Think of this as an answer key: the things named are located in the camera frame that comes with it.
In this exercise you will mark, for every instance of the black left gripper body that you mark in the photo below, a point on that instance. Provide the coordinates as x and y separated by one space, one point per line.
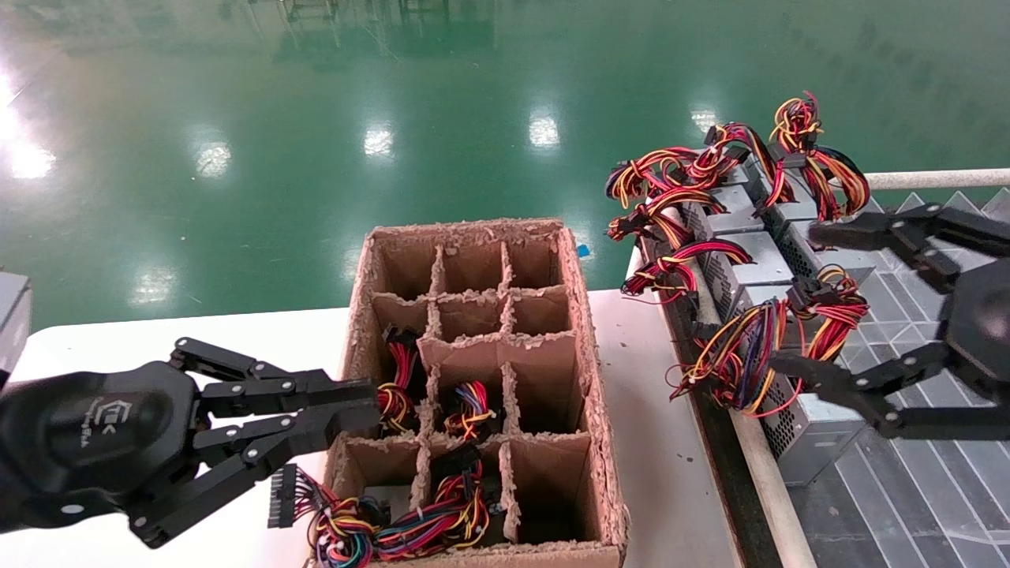
95 442

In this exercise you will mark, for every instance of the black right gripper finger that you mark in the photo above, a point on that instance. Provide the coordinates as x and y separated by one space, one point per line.
876 402
907 229

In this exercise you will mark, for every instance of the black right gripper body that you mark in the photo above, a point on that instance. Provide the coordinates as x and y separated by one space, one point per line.
982 331

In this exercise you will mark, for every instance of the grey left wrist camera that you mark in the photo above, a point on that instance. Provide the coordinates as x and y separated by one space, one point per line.
12 315

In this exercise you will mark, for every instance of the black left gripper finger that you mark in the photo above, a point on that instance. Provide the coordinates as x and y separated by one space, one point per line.
260 450
276 390

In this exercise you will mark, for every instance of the brown divided cardboard box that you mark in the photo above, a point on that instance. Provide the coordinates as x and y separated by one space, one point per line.
552 379

